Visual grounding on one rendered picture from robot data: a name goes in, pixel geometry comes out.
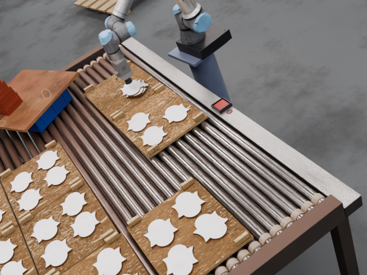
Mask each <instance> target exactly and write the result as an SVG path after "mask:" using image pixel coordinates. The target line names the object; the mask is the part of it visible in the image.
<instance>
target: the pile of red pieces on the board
mask: <svg viewBox="0 0 367 275"><path fill-rule="evenodd" d="M22 102H23V100H22V99H21V98H20V96H19V95H18V94H17V92H14V90H13V89H12V88H11V87H10V86H7V85H6V83H5V81H3V80H0V115H6V116H10V115H11V113H12V112H13V111H14V110H15V109H16V108H17V107H18V106H19V105H20V104H21V103H22Z"/></svg>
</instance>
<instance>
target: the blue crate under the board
mask: <svg viewBox="0 0 367 275"><path fill-rule="evenodd" d="M72 99H73V98H72V96H71V95H70V93H69V91H68V90H67V88H66V89H65V90H64V91H63V93H62V94H61V95H60V96H59V97H58V98H57V99H56V100H55V101H54V102H53V103H52V104H51V106H50V107H49V108H48V109H47V110H46V111H45V112H44V113H43V114H42V115H41V116H40V117H39V119H38V120H37V121H36V122H35V123H34V124H33V125H32V126H31V127H30V128H29V130H28V131H35V132H40V133H42V132H43V131H44V130H45V129H46V128H47V127H48V125H49V124H50V123H51V122H52V121H53V120H54V119H55V118H56V117H57V115H58V114H59V113H60V112H61V111H62V110H63V109H64V108H65V107H66V105H67V104H68V103H69V102H70V101H71V100H72Z"/></svg>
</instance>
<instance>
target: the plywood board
mask: <svg viewBox="0 0 367 275"><path fill-rule="evenodd" d="M78 75H79V72H77V71H52V70H28V69H23V70H21V71H20V72H19V73H18V74H17V75H16V76H15V77H14V78H13V79H12V80H11V81H10V82H9V83H8V84H7V86H10V87H11V88H12V89H13V90H14V92H17V94H18V95H19V96H20V98H21V99H22V100H23V102H22V103H21V104H20V105H19V106H18V107H17V108H16V109H15V110H14V111H13V112H12V113H11V115H10V116H6V115H0V129H6V130H13V131H20V132H24V133H26V131H28V130H29V128H30V127H31V126H32V125H33V124H34V123H35V122H36V121H37V120H38V119H39V117H40V116H41V115H42V114H43V113H44V112H45V111H46V110H47V109H48V108H49V107H50V106H51V104H52V103H53V102H54V101H55V100H56V99H57V98H58V97H59V96H60V95H61V94H62V93H63V91H64V90H65V89H66V88H67V87H68V86H69V85H70V84H71V83H72V82H73V81H74V80H75V79H76V77H77V76H78Z"/></svg>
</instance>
